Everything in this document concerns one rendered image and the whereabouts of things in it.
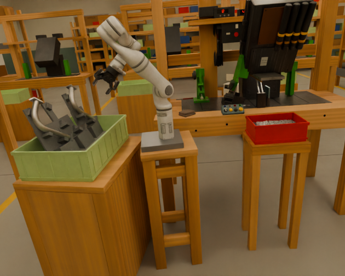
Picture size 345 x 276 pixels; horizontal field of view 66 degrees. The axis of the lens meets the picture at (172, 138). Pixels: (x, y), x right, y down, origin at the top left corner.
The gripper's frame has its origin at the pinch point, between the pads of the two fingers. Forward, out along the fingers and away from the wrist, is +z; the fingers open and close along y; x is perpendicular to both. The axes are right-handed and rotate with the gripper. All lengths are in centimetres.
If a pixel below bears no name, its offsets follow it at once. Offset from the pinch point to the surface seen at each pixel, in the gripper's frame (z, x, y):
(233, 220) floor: 27, 39, -138
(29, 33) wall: 71, -1197, -102
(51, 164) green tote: 43.2, 23.6, 8.1
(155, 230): 51, 44, -63
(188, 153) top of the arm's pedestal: -1, 46, -43
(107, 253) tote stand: 68, 49, -36
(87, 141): 31.7, -1.2, -12.9
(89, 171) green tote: 34, 36, -5
